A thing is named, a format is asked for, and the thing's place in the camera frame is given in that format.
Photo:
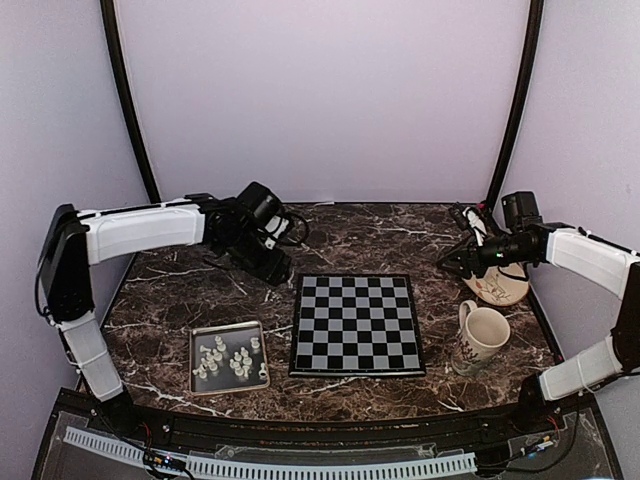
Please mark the white chess piece cluster left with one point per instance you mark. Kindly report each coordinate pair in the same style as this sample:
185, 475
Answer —
212, 367

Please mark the round wooden bird coaster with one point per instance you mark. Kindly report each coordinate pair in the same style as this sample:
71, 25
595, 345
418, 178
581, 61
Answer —
500, 286

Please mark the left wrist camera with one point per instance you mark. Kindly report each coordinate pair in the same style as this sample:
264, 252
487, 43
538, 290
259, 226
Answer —
275, 233

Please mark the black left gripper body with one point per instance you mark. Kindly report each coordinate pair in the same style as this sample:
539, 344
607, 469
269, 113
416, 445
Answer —
245, 253

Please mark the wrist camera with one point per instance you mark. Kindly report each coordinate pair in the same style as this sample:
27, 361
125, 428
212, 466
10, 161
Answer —
469, 218
275, 233

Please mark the black grey chessboard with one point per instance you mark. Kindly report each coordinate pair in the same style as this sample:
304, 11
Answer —
348, 325

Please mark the white slotted cable duct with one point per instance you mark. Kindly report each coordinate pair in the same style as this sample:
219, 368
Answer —
252, 463

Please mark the black right frame post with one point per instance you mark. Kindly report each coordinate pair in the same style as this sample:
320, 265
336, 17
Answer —
520, 94

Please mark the white chess piece tray right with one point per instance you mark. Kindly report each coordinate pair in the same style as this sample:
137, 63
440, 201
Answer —
261, 371

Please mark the black frame post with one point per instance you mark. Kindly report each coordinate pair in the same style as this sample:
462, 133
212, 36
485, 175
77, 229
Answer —
126, 101
520, 94

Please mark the white rook chess piece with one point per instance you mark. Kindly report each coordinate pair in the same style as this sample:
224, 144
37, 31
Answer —
255, 343

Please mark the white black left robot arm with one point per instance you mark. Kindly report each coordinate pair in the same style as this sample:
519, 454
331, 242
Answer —
80, 243

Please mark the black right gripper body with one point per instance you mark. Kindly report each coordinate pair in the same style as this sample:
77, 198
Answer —
482, 265

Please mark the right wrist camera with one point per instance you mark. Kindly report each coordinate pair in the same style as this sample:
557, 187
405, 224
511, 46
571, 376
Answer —
469, 218

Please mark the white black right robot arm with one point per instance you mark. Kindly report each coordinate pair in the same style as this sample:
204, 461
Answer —
597, 285

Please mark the black left frame post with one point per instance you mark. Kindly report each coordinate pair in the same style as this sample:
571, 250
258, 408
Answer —
126, 101

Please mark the cream floral mug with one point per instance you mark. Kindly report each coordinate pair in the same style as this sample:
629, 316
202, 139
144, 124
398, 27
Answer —
482, 333

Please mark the metal tray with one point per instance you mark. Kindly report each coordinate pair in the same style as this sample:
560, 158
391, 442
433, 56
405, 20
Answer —
234, 336

